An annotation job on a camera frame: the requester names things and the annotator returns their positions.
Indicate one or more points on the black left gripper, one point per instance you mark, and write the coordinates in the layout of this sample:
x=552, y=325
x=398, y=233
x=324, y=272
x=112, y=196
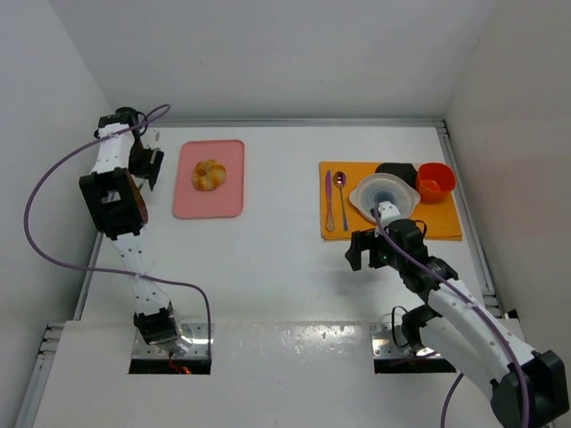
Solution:
x=149, y=162

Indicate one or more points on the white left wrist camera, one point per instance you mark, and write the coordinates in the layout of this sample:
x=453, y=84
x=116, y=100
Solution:
x=151, y=138

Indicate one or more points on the orange cloth placemat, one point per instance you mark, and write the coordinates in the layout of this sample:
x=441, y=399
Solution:
x=442, y=218

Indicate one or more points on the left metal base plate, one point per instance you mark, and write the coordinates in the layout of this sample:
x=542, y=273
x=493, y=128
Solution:
x=192, y=344

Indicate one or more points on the pink rectangular tray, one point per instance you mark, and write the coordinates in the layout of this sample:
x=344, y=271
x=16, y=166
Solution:
x=227, y=200

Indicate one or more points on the steel cake server wooden handle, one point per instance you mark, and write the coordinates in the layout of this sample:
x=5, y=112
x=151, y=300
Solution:
x=138, y=198

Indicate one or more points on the orange cup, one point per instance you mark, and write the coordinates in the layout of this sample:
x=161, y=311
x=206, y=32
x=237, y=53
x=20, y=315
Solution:
x=435, y=181

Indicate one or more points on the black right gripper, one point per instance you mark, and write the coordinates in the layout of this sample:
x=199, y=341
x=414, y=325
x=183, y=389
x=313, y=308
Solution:
x=372, y=249

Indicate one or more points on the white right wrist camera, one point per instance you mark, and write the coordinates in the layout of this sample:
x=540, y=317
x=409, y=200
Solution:
x=387, y=213

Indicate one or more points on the black coaster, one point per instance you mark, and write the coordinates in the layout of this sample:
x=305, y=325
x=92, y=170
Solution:
x=404, y=171

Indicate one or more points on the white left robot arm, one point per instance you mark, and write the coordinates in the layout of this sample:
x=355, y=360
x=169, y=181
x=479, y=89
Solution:
x=118, y=210

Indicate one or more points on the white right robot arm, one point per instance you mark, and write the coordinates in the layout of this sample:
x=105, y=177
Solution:
x=525, y=387

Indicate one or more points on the metal base plate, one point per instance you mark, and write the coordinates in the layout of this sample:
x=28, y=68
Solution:
x=192, y=344
x=388, y=342

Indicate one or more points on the iridescent spoon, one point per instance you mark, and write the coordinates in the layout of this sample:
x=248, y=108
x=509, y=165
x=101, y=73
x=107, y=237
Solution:
x=340, y=182

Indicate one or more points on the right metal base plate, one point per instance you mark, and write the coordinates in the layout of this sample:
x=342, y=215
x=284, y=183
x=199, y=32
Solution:
x=388, y=342

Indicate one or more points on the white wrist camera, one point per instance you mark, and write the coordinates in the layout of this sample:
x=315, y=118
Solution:
x=151, y=138
x=387, y=213

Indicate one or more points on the white plate blue swirl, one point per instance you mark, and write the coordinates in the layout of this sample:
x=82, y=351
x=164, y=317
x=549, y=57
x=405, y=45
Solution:
x=382, y=187

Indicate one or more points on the golden knotted bread roll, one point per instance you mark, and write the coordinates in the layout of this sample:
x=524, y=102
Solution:
x=208, y=175

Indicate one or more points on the iridescent table knife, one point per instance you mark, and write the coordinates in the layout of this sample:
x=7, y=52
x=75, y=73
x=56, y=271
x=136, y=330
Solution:
x=330, y=223

